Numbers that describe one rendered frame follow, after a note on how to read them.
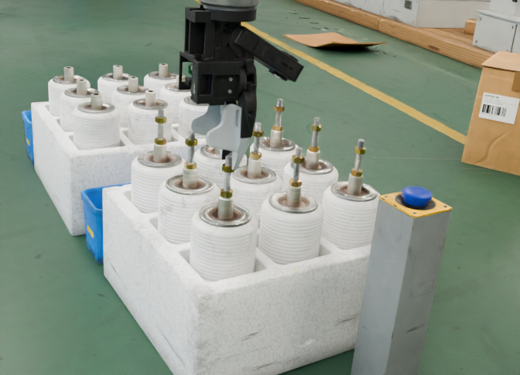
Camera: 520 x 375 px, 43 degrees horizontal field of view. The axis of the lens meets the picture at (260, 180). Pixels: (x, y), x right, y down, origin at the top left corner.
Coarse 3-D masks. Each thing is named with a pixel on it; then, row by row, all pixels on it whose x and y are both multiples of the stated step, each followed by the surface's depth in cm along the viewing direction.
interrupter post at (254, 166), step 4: (248, 160) 108; (252, 160) 108; (256, 160) 108; (260, 160) 108; (248, 164) 108; (252, 164) 108; (256, 164) 108; (260, 164) 108; (248, 168) 108; (252, 168) 108; (256, 168) 108; (260, 168) 108; (248, 172) 109; (252, 172) 108; (256, 172) 108; (260, 172) 109; (248, 176) 109; (252, 176) 108; (256, 176) 108; (260, 176) 109
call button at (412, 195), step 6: (408, 186) 89; (414, 186) 89; (402, 192) 88; (408, 192) 87; (414, 192) 87; (420, 192) 87; (426, 192) 88; (408, 198) 87; (414, 198) 86; (420, 198) 86; (426, 198) 86; (414, 204) 87; (420, 204) 87; (426, 204) 87
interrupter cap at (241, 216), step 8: (208, 208) 96; (216, 208) 96; (240, 208) 96; (200, 216) 93; (208, 216) 93; (216, 216) 94; (240, 216) 94; (248, 216) 94; (216, 224) 91; (224, 224) 91; (232, 224) 91; (240, 224) 92
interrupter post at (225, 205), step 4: (220, 196) 93; (232, 196) 93; (220, 200) 93; (224, 200) 92; (228, 200) 92; (232, 200) 93; (220, 204) 93; (224, 204) 92; (228, 204) 93; (232, 204) 93; (220, 208) 93; (224, 208) 93; (228, 208) 93; (232, 208) 93; (220, 212) 93; (224, 212) 93; (228, 212) 93; (232, 212) 94; (220, 216) 94; (224, 216) 93; (228, 216) 93; (232, 216) 94
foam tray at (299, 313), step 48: (144, 240) 102; (144, 288) 105; (192, 288) 89; (240, 288) 91; (288, 288) 95; (336, 288) 101; (192, 336) 91; (240, 336) 94; (288, 336) 99; (336, 336) 105
